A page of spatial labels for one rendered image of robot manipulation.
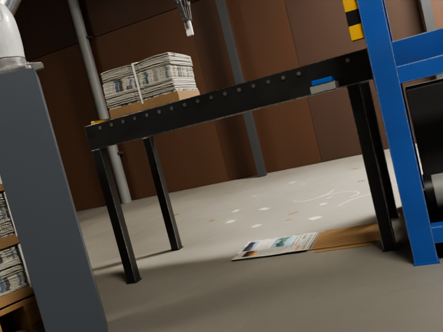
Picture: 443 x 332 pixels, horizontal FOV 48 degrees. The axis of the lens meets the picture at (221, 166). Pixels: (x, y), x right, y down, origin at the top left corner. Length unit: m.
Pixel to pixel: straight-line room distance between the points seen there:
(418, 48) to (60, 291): 1.54
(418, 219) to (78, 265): 1.21
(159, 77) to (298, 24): 3.10
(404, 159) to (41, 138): 1.26
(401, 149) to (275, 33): 3.66
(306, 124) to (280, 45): 0.86
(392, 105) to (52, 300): 1.36
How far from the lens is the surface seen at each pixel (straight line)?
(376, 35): 1.81
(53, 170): 1.82
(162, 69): 2.34
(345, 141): 5.22
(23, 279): 2.31
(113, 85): 2.47
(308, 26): 5.26
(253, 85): 2.08
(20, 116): 1.83
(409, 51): 1.95
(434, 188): 2.01
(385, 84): 1.80
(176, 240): 2.93
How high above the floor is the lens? 0.66
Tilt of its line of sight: 5 degrees down
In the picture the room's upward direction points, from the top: 14 degrees counter-clockwise
